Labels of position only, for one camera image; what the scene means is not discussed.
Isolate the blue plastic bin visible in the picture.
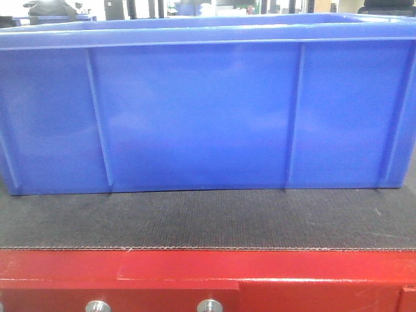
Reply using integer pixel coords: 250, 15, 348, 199
1, 13, 415, 195

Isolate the background blue bin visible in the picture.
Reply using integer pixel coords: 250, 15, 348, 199
175, 3, 208, 16

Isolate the black conveyor belt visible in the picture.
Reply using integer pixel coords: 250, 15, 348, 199
1, 187, 415, 250

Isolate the right silver bolt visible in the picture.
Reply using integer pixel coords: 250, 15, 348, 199
196, 298, 224, 312

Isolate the silver bolt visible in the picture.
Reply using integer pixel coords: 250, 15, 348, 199
84, 300, 112, 312
196, 298, 224, 312

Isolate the left silver bolt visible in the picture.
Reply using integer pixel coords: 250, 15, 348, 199
84, 300, 112, 312

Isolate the red conveyor frame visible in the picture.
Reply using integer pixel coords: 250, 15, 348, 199
1, 250, 415, 311

